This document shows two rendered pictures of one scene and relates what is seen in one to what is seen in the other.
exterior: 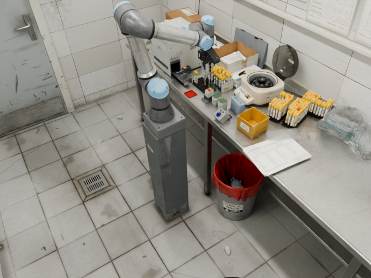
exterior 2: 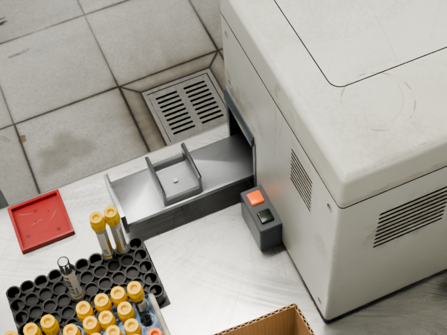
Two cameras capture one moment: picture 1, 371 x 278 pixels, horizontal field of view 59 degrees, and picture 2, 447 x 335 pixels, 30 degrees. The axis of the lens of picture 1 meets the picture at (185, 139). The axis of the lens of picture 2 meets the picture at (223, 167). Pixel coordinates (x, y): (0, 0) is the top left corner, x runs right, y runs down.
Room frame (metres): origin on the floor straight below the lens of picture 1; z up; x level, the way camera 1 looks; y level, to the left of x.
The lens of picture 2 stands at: (2.20, -0.53, 1.77)
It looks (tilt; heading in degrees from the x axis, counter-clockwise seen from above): 56 degrees down; 101
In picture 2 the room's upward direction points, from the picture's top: 5 degrees counter-clockwise
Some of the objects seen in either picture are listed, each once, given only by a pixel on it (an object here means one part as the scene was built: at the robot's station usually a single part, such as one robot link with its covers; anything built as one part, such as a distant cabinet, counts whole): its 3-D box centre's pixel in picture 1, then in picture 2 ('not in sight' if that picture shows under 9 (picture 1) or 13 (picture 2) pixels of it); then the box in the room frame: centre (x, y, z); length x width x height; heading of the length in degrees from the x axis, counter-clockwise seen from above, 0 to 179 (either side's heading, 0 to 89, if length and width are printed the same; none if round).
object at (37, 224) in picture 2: (190, 94); (40, 221); (1.86, -0.05, 0.88); 0.07 x 0.07 x 0.01; 30
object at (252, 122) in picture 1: (252, 122); not in sight; (1.47, -0.40, 0.93); 0.13 x 0.13 x 0.10; 35
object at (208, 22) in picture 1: (207, 26); not in sight; (1.81, -0.16, 1.38); 0.09 x 0.08 x 0.11; 114
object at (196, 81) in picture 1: (203, 80); (78, 279); (1.94, -0.15, 0.93); 0.17 x 0.09 x 0.11; 31
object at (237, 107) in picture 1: (237, 106); not in sight; (1.63, -0.34, 0.92); 0.10 x 0.07 x 0.10; 22
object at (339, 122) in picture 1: (343, 117); not in sight; (1.43, -0.91, 0.97); 0.26 x 0.17 x 0.19; 44
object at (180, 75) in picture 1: (180, 74); (191, 171); (2.05, 0.01, 0.92); 0.21 x 0.07 x 0.05; 30
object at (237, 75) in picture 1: (246, 75); not in sight; (1.98, -0.45, 0.92); 0.24 x 0.12 x 0.10; 120
